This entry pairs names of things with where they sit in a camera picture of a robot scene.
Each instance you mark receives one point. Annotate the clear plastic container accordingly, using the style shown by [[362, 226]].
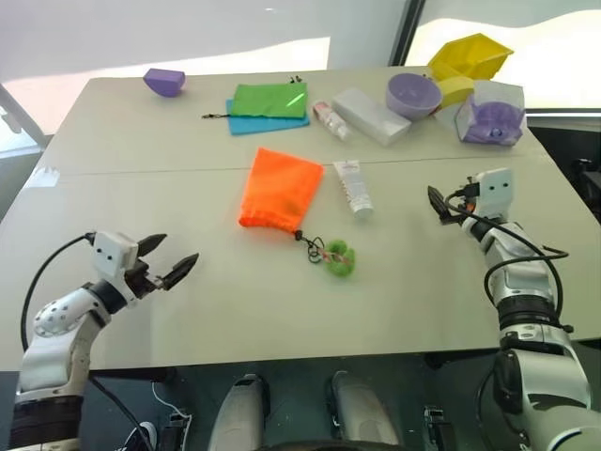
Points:
[[490, 101]]

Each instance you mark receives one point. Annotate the small yellow plastic bin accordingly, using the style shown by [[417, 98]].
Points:
[[454, 89]]

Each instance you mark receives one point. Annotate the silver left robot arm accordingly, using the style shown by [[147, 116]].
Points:
[[51, 338]]

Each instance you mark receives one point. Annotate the clear bag of purple gloves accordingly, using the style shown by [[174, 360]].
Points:
[[495, 123]]

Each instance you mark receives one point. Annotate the white rectangular box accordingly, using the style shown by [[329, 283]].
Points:
[[371, 117]]

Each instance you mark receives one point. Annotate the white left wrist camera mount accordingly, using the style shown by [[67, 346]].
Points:
[[112, 251]]

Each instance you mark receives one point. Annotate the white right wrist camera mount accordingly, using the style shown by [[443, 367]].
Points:
[[494, 190]]

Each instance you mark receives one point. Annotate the purple plastic bowl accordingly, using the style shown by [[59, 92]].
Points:
[[413, 96]]

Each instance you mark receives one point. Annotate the dark window post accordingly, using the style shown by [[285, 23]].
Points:
[[406, 30]]

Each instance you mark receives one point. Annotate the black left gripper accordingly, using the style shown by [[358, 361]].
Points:
[[140, 282]]

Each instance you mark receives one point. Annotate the large yellow plastic bin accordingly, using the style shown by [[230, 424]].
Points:
[[472, 58]]

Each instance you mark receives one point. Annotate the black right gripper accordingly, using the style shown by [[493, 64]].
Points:
[[469, 193]]

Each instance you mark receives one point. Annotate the white cream tube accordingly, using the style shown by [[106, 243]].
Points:
[[354, 188]]

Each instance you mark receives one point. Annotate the black object beside table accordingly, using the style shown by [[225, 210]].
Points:
[[587, 181]]

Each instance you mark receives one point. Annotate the small clear pink-capped bottle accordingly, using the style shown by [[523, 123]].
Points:
[[334, 122]]

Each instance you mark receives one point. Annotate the black and white shoe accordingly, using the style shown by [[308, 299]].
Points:
[[141, 436]]

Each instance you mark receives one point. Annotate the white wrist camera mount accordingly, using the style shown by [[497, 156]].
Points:
[[112, 251], [494, 190]]

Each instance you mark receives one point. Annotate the grey rounded shape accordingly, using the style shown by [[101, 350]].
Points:
[[361, 411], [239, 413]]

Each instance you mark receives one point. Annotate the purple block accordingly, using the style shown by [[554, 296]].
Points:
[[163, 82]]

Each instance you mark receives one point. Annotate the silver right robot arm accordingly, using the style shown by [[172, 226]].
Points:
[[530, 329]]

